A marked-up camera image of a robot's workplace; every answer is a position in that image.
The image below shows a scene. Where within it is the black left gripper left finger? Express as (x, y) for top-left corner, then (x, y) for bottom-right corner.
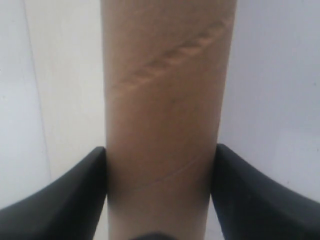
(0, 147), (107, 240)

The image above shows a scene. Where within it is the brown cardboard tube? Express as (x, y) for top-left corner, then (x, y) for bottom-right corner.
(100, 0), (237, 240)

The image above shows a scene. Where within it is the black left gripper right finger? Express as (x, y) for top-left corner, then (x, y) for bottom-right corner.
(211, 144), (320, 240)

